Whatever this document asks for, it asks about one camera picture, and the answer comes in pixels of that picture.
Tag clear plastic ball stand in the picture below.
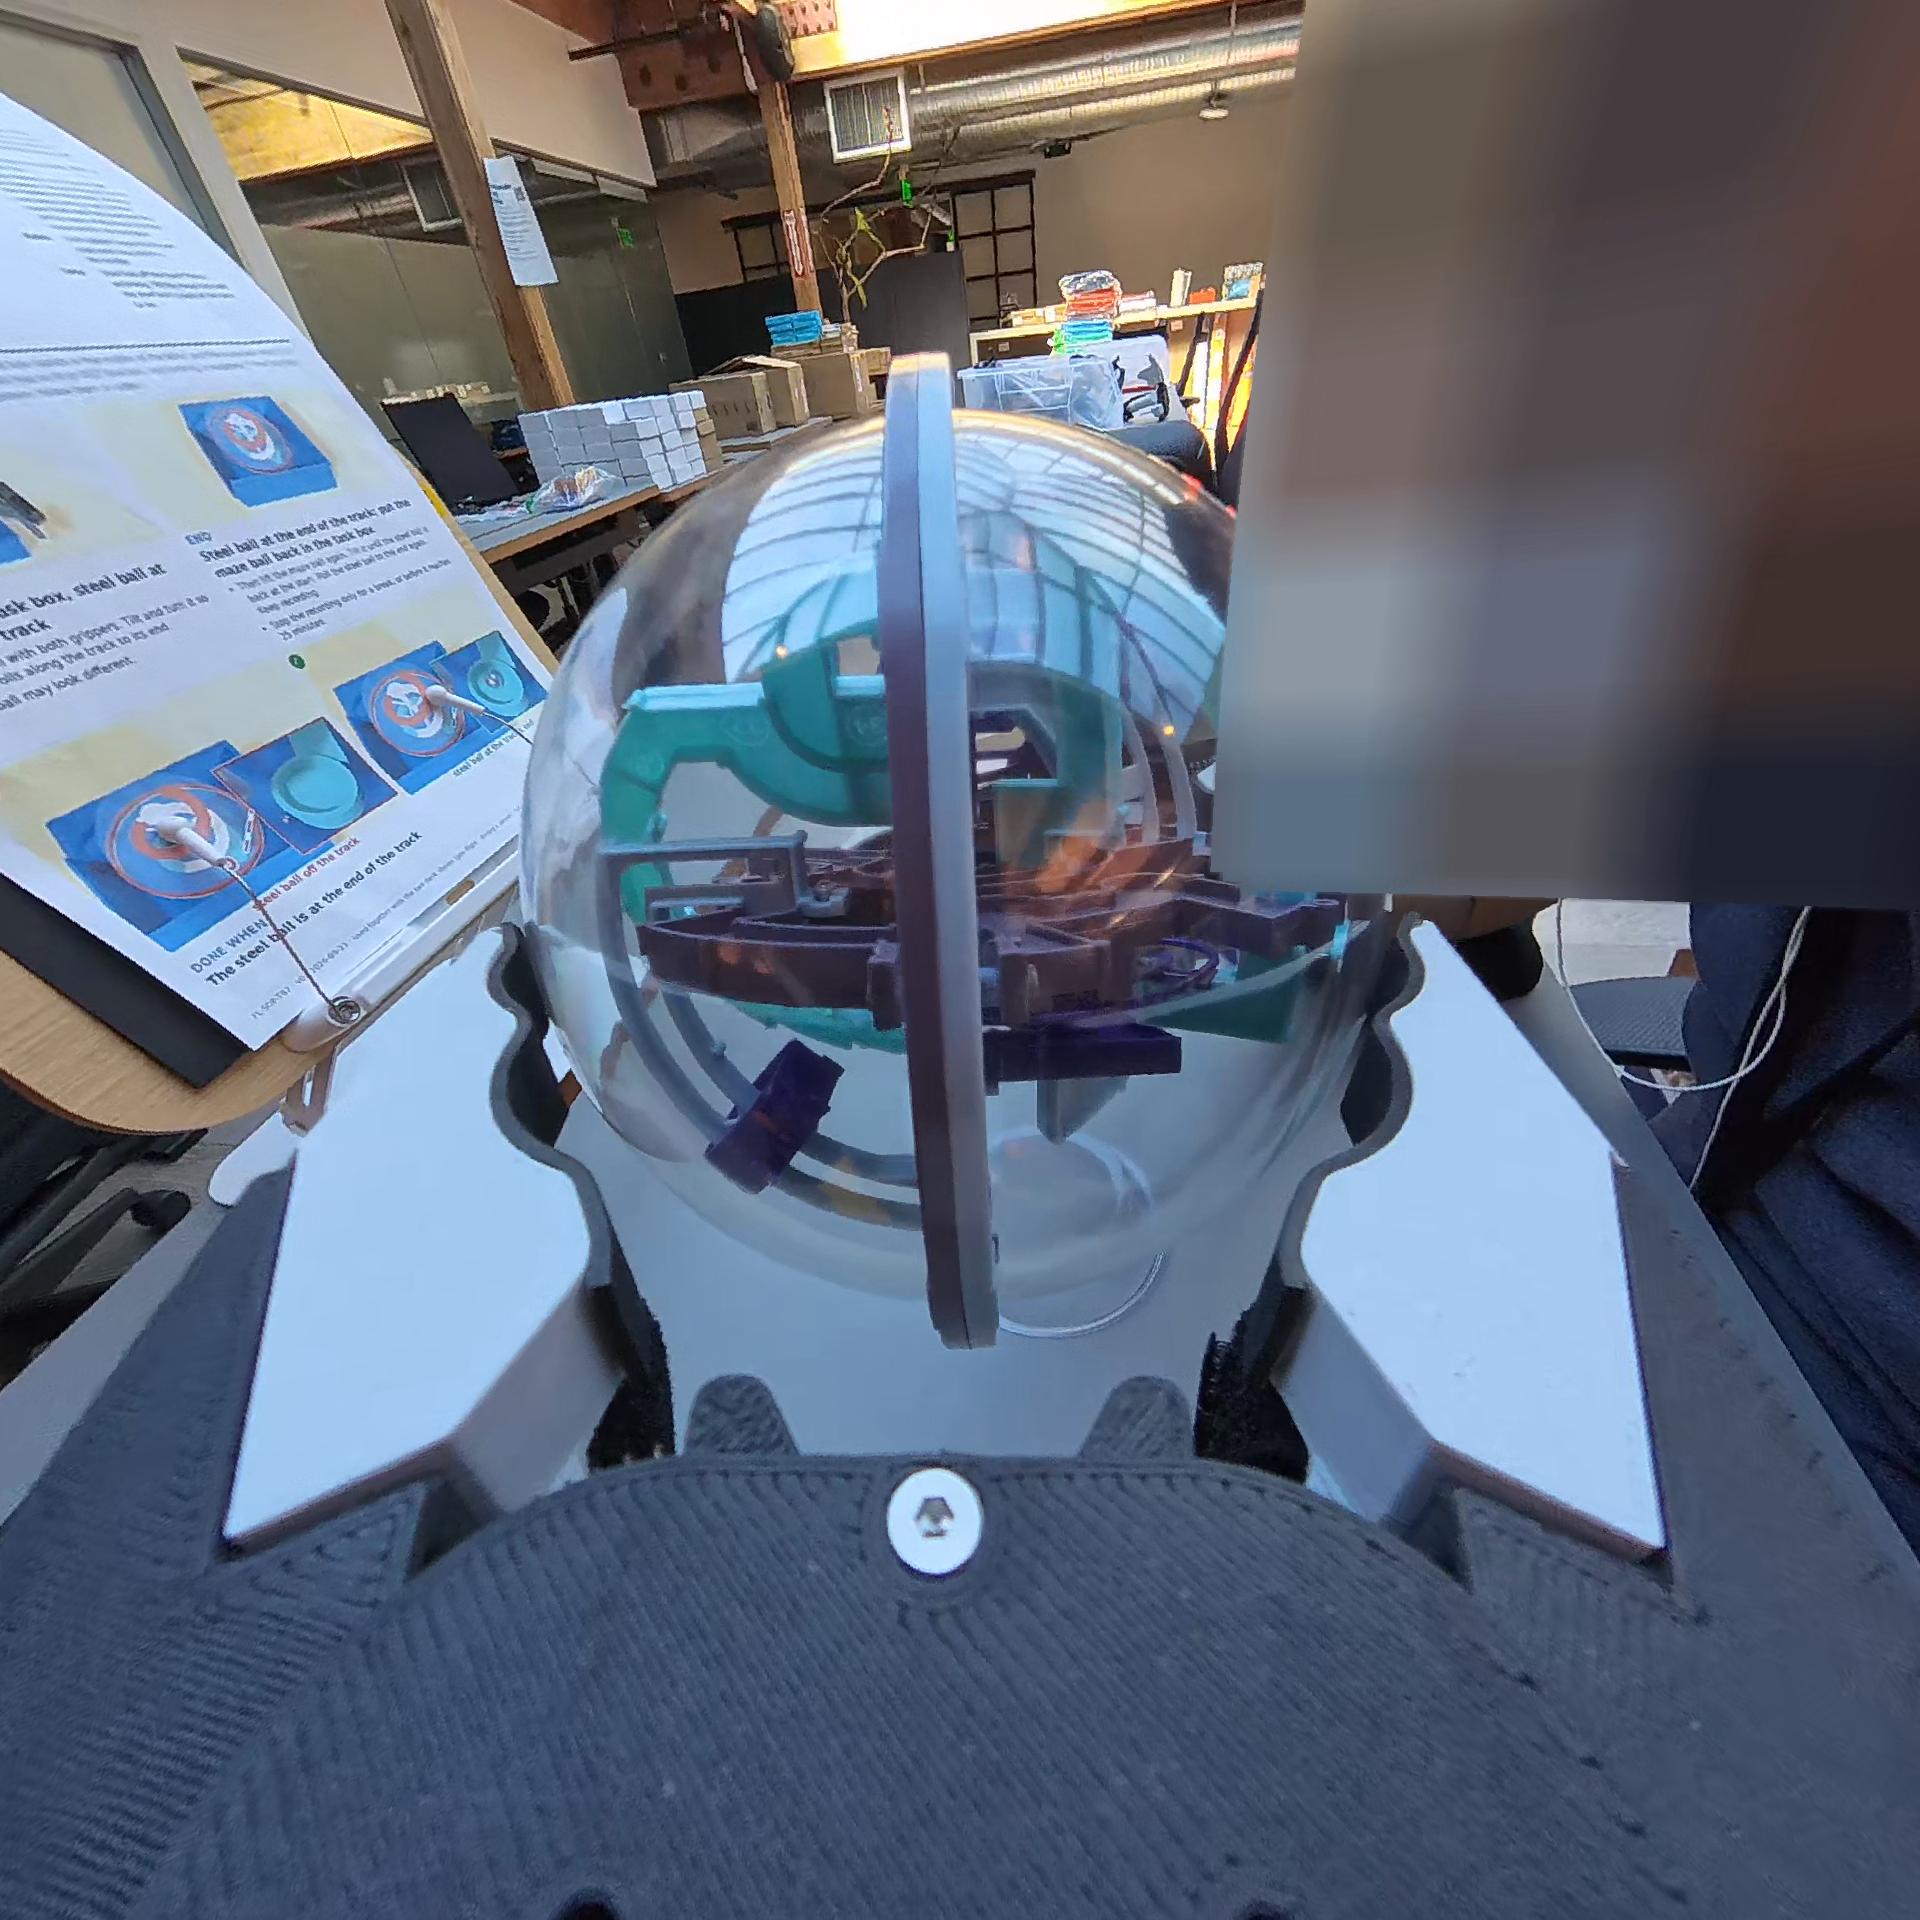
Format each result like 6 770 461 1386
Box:
990 1131 1169 1340

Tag wooden edged office desk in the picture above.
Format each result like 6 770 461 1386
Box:
450 435 758 609

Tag clear plastic maze ball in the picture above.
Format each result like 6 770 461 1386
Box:
517 353 1389 1354

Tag stack of grey boxes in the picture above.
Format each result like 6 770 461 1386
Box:
517 393 724 490

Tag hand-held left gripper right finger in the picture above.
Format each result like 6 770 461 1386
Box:
1198 918 1670 1559

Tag white paper notice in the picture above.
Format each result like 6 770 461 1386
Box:
485 154 559 290

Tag printed instruction sheet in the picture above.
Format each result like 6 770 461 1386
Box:
0 90 558 1051

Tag black mesh office chair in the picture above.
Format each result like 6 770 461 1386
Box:
1575 975 1701 1074

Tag white cable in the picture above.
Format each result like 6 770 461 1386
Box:
1551 901 1818 1190

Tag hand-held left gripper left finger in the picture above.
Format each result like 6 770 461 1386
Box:
222 927 674 1550

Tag white wall vent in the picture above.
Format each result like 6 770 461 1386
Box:
822 71 915 159

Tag person's blue jeans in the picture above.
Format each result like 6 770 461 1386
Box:
1651 901 1920 1561

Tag clear plastic storage box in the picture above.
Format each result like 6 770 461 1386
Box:
957 353 1173 431

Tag silver ventilation duct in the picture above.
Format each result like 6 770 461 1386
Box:
644 22 1298 167

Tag white document stand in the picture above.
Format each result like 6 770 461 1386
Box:
0 90 564 1209

